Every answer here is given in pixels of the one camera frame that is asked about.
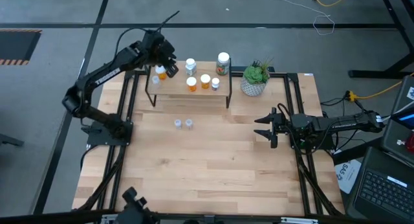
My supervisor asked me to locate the white cable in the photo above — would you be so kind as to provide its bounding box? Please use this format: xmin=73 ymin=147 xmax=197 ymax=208
xmin=263 ymin=0 xmax=336 ymax=36

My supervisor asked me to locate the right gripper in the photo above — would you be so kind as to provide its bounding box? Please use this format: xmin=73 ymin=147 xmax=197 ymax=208
xmin=254 ymin=106 xmax=294 ymax=150

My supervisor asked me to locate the large green label bottle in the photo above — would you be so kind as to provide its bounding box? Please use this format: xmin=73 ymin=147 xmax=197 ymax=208
xmin=215 ymin=52 xmax=231 ymax=76

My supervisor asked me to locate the black table frame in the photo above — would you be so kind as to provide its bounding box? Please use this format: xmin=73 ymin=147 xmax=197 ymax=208
xmin=323 ymin=0 xmax=414 ymax=80

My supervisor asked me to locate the succulent in white patterned pot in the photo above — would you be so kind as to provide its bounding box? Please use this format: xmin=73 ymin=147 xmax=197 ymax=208
xmin=240 ymin=57 xmax=274 ymax=97

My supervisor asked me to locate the white paper sign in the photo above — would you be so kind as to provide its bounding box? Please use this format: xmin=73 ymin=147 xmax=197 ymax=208
xmin=334 ymin=159 xmax=362 ymax=195

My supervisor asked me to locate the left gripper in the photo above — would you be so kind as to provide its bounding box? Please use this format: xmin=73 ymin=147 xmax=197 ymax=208
xmin=141 ymin=28 xmax=180 ymax=78

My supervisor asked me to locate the black aluminium rig frame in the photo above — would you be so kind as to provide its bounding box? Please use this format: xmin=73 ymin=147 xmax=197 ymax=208
xmin=72 ymin=65 xmax=345 ymax=224

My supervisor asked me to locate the black furniture foot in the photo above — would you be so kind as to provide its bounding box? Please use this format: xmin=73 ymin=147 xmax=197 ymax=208
xmin=0 ymin=133 xmax=25 ymax=148

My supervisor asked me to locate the dark grey laptop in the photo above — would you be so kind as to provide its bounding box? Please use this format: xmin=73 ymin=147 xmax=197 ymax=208
xmin=345 ymin=146 xmax=414 ymax=223

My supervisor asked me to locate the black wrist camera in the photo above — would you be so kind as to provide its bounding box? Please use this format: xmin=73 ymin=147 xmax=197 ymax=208
xmin=290 ymin=113 xmax=314 ymax=131

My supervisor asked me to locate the yellow extension cable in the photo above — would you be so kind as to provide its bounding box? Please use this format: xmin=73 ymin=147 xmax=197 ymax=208
xmin=346 ymin=71 xmax=414 ymax=102

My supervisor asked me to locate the black hazard striped mat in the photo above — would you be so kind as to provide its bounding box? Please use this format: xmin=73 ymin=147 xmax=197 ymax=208
xmin=0 ymin=28 xmax=43 ymax=66

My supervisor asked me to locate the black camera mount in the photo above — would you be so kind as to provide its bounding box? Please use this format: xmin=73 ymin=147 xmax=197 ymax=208
xmin=113 ymin=186 xmax=158 ymax=224

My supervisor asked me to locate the grey laptop with screen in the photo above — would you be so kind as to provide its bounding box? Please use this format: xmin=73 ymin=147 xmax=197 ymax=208
xmin=380 ymin=74 xmax=414 ymax=168

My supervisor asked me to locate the wooden shelf black metal frame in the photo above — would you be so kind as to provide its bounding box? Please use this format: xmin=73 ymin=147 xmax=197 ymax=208
xmin=144 ymin=60 xmax=233 ymax=109

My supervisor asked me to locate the white bottle blue label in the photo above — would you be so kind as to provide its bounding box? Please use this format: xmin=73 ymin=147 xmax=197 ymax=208
xmin=185 ymin=58 xmax=197 ymax=77

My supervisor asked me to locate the orange pill bottle white cap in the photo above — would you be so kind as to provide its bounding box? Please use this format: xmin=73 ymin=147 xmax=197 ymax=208
xmin=155 ymin=65 xmax=168 ymax=81
xmin=200 ymin=74 xmax=212 ymax=90
xmin=186 ymin=76 xmax=198 ymax=93

